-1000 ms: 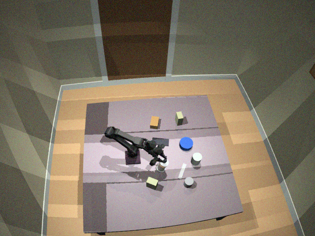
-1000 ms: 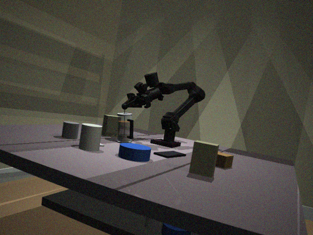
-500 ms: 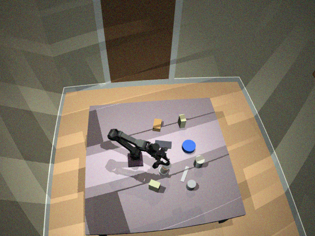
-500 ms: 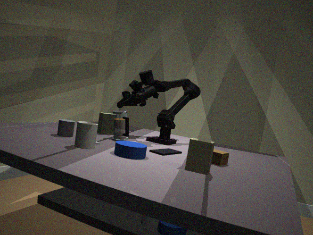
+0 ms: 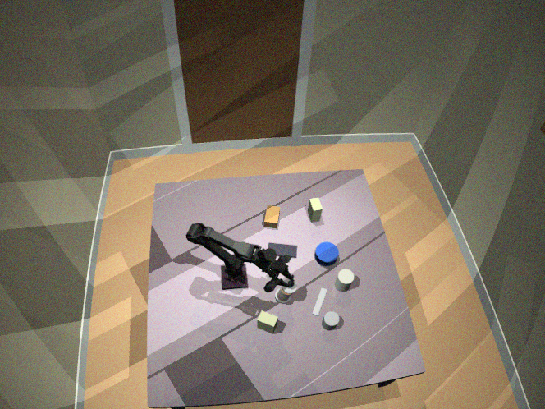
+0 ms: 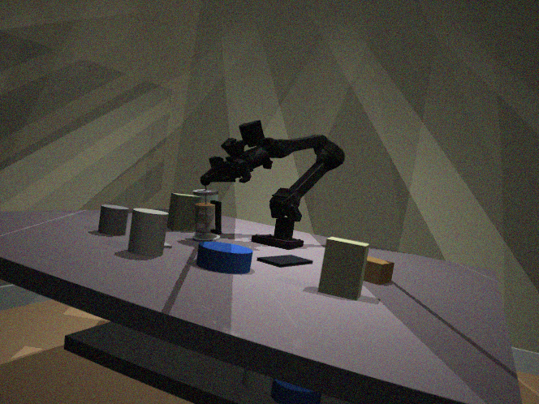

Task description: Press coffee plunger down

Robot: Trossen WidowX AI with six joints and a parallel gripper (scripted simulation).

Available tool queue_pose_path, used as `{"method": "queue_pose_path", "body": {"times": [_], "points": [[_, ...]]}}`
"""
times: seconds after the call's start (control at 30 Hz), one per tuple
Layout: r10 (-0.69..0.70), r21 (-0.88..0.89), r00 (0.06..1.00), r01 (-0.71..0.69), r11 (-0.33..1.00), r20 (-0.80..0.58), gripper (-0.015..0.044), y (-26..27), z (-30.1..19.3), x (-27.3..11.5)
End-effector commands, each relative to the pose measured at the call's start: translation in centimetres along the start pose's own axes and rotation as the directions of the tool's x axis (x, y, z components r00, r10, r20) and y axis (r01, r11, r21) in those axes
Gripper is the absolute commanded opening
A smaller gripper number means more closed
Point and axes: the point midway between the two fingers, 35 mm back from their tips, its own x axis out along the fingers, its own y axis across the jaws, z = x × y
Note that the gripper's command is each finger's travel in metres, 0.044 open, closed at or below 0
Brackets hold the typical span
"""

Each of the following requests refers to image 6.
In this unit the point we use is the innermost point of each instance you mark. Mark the blue short cylinder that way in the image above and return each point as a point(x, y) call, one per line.
point(224, 258)
point(285, 393)

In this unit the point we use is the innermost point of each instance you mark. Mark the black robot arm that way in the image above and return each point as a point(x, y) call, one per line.
point(285, 201)

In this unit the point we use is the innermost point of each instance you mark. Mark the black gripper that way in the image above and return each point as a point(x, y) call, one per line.
point(229, 170)

